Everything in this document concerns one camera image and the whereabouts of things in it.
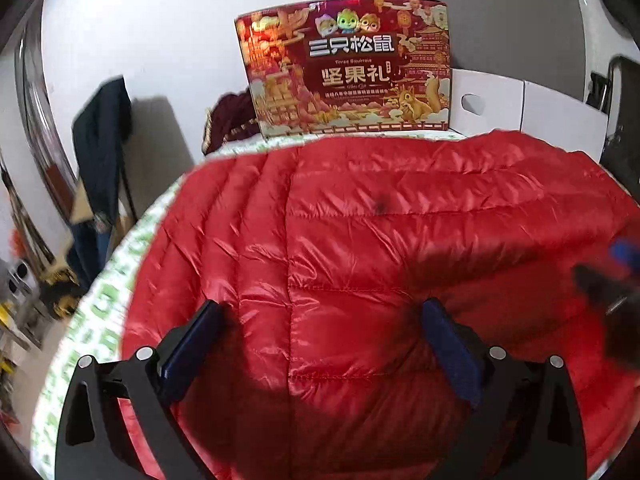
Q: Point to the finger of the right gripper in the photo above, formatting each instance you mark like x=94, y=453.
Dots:
x=626, y=253

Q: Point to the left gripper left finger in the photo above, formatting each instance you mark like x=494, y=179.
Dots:
x=93, y=441

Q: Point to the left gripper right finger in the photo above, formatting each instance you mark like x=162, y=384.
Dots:
x=526, y=422

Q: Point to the red down jacket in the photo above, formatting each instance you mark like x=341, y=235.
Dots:
x=323, y=255

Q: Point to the dark clothes on chair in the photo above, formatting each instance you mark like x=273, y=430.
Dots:
x=99, y=133

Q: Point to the green patterned bed sheet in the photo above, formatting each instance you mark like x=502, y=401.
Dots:
x=96, y=329

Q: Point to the black mesh office chair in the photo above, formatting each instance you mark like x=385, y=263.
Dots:
x=617, y=95

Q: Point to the white speaker device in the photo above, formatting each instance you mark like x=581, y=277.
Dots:
x=21, y=278

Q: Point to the white storage box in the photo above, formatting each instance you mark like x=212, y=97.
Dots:
x=482, y=102

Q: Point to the red nut gift box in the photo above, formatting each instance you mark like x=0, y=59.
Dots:
x=340, y=66

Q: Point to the dark red cloth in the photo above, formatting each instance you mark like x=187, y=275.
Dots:
x=233, y=118

